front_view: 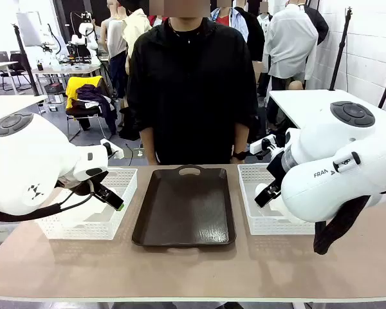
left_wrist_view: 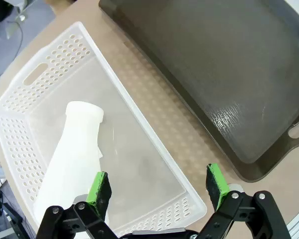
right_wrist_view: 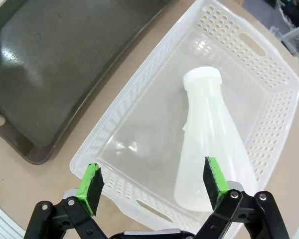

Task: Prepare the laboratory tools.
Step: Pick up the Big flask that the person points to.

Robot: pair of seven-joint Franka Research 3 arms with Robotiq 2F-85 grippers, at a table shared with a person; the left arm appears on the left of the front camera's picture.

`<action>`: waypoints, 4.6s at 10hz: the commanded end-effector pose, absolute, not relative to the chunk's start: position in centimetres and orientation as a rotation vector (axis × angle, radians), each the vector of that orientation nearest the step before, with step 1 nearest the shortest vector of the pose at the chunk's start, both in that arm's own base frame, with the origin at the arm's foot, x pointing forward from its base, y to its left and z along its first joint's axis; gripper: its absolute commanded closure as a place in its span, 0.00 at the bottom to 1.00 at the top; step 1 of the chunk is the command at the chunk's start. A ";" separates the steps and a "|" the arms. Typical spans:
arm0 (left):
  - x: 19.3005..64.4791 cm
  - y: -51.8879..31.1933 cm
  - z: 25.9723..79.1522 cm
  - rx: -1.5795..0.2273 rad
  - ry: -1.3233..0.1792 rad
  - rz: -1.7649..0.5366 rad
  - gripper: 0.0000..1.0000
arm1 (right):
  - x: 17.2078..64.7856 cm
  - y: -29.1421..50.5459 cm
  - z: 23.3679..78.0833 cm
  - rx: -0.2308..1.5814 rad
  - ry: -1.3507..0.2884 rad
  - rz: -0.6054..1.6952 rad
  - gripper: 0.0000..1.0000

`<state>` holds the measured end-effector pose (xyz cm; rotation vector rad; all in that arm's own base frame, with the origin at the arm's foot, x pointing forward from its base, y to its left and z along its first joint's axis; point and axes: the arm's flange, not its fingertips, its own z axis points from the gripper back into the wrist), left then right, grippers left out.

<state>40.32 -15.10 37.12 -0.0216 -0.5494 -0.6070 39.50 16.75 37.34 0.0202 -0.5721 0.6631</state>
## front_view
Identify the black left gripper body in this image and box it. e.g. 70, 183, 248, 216
56, 175, 104, 197

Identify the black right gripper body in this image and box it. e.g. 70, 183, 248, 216
266, 151, 290, 187

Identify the person's left forearm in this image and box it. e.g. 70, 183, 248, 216
233, 120, 251, 153

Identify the person's right forearm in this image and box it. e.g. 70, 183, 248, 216
137, 125, 158, 158

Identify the white perforated plastic basket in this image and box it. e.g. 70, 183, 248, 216
237, 163, 318, 236
34, 167, 138, 241

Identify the grey floor outlet plate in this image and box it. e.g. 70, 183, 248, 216
122, 145, 147, 160

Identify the dark brown serving tray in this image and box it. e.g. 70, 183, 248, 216
131, 164, 237, 248

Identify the large white side table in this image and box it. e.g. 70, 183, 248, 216
268, 89, 386, 129

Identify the metal chair with clothes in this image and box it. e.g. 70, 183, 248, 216
66, 104, 116, 142

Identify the dark purple garment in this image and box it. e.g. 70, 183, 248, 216
76, 84, 118, 136

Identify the yellow garment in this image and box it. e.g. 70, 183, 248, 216
66, 76, 104, 109

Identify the black plastic crate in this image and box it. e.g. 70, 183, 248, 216
44, 82, 67, 104

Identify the person in black jacket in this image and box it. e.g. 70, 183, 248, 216
127, 17, 258, 165

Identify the cluttered background work table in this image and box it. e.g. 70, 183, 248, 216
32, 61, 103, 80

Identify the mannequin in white shirt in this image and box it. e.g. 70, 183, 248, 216
263, 0, 319, 91

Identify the mannequin in black jacket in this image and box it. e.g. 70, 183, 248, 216
234, 6, 266, 62

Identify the black office chair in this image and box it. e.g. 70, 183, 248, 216
0, 50, 32, 91

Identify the mannequin in white tank top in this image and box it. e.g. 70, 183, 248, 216
100, 0, 129, 99

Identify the hanging black garment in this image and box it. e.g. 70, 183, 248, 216
304, 5, 329, 46

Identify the mannequin in blue shirt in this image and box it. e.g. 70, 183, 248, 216
210, 0, 249, 42

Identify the mannequin in cream shirt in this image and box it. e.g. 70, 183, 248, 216
122, 8, 152, 65

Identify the white display board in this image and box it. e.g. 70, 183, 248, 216
15, 11, 43, 48

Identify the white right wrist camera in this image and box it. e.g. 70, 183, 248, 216
250, 134, 277, 156

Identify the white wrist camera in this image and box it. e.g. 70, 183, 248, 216
250, 134, 277, 156
100, 138, 125, 160

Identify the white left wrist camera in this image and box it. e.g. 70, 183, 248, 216
100, 138, 125, 160

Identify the black left arm cable sleeve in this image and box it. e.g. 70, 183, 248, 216
0, 183, 96, 223

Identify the thin pendant necklace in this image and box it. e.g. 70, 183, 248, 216
169, 18, 204, 44

